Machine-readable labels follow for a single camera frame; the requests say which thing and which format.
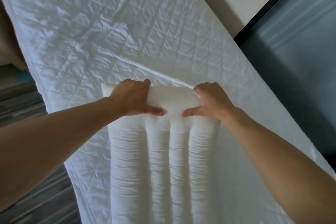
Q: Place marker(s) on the person's right hand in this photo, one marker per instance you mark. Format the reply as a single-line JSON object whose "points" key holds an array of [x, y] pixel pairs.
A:
{"points": [[215, 101]]}

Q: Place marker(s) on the person's left hand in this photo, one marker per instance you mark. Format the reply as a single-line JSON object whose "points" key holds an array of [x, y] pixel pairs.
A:
{"points": [[131, 99]]}

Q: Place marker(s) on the person's right thumb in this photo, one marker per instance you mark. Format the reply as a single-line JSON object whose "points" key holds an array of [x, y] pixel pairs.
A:
{"points": [[191, 111]]}

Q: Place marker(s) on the person's left thumb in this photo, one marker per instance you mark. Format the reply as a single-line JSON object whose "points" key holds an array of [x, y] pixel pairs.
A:
{"points": [[154, 110]]}

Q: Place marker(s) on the white channelled pillow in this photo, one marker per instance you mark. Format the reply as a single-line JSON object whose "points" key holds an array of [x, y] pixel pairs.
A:
{"points": [[162, 158]]}

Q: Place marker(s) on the person's right forearm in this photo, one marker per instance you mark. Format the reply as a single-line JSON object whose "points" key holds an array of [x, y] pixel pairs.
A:
{"points": [[283, 163]]}

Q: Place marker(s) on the person's left forearm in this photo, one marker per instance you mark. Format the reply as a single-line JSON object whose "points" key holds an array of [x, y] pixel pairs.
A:
{"points": [[52, 137]]}

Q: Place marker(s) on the white quilted mattress pad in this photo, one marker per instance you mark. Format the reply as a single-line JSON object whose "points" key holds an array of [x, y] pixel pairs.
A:
{"points": [[126, 34]]}

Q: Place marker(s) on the black framed glass door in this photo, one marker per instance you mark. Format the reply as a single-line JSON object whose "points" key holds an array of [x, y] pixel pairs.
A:
{"points": [[296, 55]]}

